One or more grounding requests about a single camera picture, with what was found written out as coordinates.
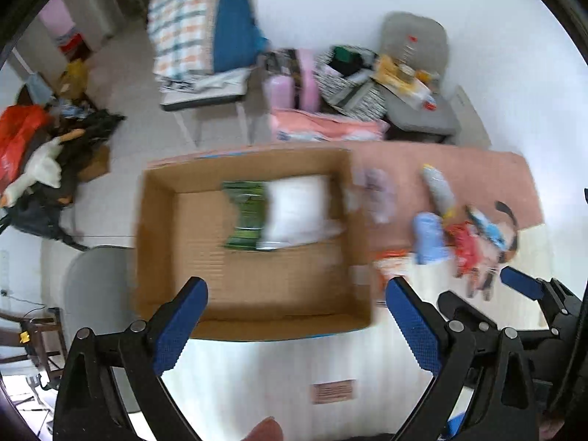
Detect white soft pillow pack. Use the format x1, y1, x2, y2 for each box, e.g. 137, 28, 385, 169
256, 174, 344, 251

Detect red plastic bag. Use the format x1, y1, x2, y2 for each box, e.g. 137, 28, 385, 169
0, 105, 51, 191

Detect brown cardboard box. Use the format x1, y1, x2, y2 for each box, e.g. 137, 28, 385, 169
133, 143, 374, 341

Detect brown table label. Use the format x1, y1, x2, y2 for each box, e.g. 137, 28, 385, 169
311, 379, 356, 405

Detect pink suitcase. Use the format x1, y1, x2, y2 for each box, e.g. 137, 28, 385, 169
262, 48, 321, 112

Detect wooden stool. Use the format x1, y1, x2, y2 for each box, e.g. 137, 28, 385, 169
1, 306, 68, 390

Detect dark clutter pile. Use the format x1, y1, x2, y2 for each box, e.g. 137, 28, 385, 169
1, 73, 126, 252

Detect lilac plush toy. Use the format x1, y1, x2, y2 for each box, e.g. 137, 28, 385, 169
359, 167, 397, 225

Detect striped folded blankets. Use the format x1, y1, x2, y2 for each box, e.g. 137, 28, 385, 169
147, 0, 268, 93

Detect white goose plush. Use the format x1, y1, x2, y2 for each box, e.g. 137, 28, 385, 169
1, 129, 86, 207

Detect grey cushioned chair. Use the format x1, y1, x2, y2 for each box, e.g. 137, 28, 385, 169
379, 11, 459, 142

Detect black white patterned bag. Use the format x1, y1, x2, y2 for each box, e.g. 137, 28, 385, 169
314, 45, 387, 122

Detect pink folded bedding pack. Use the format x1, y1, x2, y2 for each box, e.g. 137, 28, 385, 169
269, 110, 389, 142

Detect white legged stool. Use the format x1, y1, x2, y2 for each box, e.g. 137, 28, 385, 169
161, 68, 254, 149

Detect light blue tissue pack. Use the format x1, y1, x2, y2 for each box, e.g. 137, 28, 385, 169
413, 212, 451, 265

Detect red snack package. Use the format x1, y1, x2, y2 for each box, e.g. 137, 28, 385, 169
445, 222, 483, 283

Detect dark green Deeyeo wipes pack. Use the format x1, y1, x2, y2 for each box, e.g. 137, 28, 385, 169
222, 181, 268, 251

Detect orange snack package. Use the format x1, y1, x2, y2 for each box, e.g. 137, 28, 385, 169
373, 250, 413, 306

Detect grey office chair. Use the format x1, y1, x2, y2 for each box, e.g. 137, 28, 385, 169
61, 245, 140, 347

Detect yellow items on chair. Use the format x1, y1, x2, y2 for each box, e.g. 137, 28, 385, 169
372, 55, 438, 112

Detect person's hand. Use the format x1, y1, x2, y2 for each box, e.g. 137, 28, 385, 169
243, 417, 284, 441

